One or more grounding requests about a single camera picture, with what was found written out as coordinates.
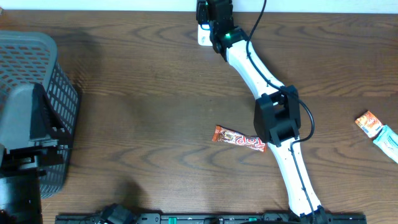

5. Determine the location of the red chocolate bar wrapper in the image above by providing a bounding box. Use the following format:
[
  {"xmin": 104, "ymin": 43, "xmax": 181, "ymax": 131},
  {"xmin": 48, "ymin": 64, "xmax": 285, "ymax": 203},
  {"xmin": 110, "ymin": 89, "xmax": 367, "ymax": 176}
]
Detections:
[{"xmin": 212, "ymin": 126, "xmax": 267, "ymax": 152}]

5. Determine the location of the small orange box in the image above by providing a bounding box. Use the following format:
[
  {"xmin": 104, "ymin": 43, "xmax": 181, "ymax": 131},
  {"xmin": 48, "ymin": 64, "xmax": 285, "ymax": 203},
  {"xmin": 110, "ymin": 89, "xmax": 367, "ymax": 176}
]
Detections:
[{"xmin": 355, "ymin": 111, "xmax": 384, "ymax": 138}]

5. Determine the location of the teal wet wipes pack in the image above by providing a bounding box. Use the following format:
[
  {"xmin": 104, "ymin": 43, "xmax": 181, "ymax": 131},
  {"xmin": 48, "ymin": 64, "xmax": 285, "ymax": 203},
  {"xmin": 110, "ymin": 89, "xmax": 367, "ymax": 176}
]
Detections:
[{"xmin": 373, "ymin": 125, "xmax": 398, "ymax": 163}]

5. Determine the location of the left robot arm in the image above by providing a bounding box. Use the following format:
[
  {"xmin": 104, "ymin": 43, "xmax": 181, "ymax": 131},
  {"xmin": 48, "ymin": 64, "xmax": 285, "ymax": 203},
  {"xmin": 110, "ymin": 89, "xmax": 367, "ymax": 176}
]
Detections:
[{"xmin": 1, "ymin": 83, "xmax": 72, "ymax": 223}]

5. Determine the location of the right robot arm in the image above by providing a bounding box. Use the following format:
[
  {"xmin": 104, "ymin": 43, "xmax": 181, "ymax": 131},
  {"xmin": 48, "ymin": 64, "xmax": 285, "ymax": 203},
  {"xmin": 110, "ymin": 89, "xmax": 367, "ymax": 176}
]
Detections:
[{"xmin": 196, "ymin": 0, "xmax": 328, "ymax": 223}]

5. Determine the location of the white barcode scanner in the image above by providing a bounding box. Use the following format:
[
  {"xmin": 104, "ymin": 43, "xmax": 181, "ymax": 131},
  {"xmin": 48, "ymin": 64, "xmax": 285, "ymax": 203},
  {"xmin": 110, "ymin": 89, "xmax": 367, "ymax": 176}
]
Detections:
[{"xmin": 198, "ymin": 24, "xmax": 213, "ymax": 47}]

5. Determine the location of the grey plastic mesh basket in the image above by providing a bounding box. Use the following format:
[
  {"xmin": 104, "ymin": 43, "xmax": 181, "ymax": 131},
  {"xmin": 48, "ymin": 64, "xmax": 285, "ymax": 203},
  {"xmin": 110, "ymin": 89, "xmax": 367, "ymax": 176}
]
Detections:
[{"xmin": 1, "ymin": 30, "xmax": 80, "ymax": 198}]

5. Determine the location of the black mounting rail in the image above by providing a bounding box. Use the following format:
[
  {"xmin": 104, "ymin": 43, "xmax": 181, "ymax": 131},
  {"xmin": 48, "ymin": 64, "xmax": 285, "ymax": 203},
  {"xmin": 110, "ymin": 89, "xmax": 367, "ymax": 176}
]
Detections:
[{"xmin": 55, "ymin": 204, "xmax": 367, "ymax": 224}]

